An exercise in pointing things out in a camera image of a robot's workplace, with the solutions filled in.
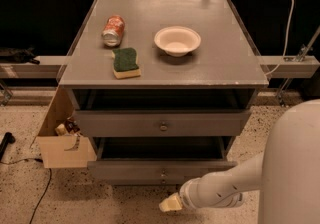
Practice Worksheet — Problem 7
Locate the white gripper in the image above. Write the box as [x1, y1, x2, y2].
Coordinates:
[159, 177, 244, 212]

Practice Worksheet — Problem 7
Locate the grey drawer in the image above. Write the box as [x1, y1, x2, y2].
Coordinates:
[87, 136, 238, 186]
[74, 110, 251, 137]

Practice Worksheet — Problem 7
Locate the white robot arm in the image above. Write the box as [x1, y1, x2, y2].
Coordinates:
[159, 99, 320, 224]

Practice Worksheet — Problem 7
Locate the grey top drawer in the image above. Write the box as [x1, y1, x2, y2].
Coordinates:
[74, 110, 251, 137]

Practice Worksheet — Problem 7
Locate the grey wooden drawer cabinet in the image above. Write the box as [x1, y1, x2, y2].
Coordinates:
[59, 0, 270, 156]

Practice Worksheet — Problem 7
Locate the cardboard box with items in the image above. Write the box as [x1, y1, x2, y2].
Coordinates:
[36, 88, 97, 168]

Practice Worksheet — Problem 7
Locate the green yellow sponge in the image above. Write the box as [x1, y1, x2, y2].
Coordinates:
[112, 48, 141, 79]

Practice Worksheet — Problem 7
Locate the white paper bowl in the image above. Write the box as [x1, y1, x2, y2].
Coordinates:
[154, 26, 201, 57]

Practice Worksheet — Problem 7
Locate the black cylinder on floor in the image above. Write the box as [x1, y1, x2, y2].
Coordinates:
[0, 132, 16, 161]

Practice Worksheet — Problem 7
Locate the orange soda can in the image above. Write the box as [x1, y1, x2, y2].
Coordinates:
[102, 15, 125, 47]

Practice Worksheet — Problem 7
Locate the black object on shelf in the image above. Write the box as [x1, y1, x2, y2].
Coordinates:
[0, 47, 40, 65]

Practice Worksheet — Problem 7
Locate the black floor cable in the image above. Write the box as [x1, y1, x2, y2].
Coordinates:
[0, 157, 53, 224]

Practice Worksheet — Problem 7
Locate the white cable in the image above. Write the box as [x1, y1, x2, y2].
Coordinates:
[265, 0, 296, 77]

